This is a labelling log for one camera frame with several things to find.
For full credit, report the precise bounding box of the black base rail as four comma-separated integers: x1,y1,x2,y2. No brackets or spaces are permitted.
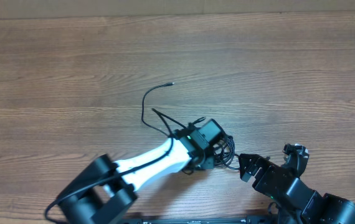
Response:
119,215,277,224

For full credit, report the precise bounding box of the thin black cable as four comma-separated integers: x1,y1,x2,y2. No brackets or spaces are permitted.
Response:
141,82,208,138

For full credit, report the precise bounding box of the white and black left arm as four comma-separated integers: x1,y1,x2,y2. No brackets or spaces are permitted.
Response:
54,127,223,223

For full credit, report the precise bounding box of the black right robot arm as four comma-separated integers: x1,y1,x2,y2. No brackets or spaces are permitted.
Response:
239,154,355,223

